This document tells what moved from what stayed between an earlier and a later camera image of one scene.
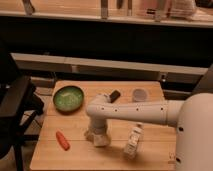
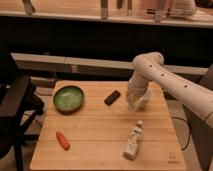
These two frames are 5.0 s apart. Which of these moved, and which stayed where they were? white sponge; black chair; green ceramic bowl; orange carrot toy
Moved: white sponge
Stayed: orange carrot toy; green ceramic bowl; black chair
